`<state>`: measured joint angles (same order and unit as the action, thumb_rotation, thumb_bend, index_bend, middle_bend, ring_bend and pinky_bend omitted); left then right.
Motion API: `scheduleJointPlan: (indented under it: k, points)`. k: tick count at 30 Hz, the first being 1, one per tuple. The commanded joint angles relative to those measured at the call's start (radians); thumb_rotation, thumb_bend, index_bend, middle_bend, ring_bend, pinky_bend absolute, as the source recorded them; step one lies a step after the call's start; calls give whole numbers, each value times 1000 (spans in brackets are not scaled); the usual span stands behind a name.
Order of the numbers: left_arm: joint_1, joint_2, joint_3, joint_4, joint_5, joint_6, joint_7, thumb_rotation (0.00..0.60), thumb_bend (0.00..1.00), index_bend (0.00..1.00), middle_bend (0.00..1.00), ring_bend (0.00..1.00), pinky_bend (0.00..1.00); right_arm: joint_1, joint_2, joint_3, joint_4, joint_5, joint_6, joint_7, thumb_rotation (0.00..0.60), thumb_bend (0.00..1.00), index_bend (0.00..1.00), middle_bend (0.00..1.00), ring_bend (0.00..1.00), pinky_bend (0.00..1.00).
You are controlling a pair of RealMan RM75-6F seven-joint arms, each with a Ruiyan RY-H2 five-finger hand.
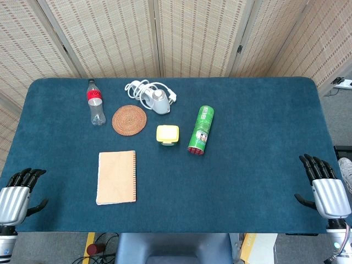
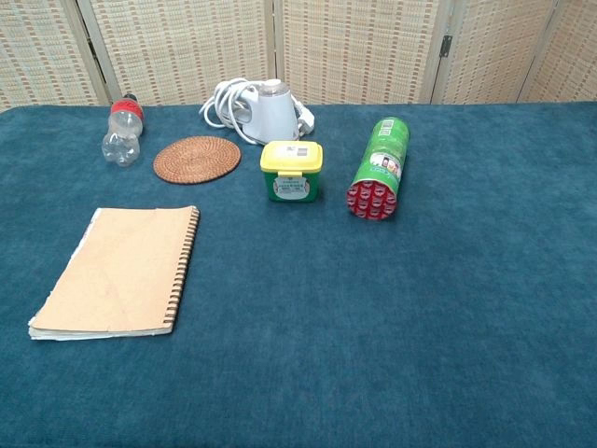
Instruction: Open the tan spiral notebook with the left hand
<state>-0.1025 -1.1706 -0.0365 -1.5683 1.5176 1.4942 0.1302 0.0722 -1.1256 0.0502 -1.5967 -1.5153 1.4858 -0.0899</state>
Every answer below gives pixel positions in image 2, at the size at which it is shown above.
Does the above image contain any clear plastic bottle red label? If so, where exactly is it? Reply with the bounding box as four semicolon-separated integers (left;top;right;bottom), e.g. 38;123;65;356
102;93;145;168

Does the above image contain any green cylindrical snack pack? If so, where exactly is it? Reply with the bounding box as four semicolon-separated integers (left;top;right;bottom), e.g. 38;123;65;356
345;117;412;220

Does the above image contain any yellow small container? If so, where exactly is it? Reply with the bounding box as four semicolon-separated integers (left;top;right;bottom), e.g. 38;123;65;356
259;140;325;203

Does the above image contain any dark blue table cloth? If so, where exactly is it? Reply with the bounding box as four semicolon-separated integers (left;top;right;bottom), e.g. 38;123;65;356
0;101;597;448

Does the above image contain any white handheld garment steamer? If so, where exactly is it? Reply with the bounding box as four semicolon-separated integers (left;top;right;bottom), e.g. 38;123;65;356
227;78;299;147

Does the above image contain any white power cord with plug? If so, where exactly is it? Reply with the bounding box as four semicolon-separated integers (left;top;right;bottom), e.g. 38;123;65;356
199;77;316;139

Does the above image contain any spiral-bound kraft cover notebook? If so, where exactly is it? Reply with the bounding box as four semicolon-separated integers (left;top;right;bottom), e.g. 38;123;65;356
28;204;201;343

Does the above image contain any round woven rattan coaster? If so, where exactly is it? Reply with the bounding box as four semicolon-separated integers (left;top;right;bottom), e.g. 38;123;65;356
153;135;243;184

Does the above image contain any woven bamboo folding screen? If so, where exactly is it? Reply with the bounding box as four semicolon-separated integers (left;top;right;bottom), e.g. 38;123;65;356
0;0;597;113

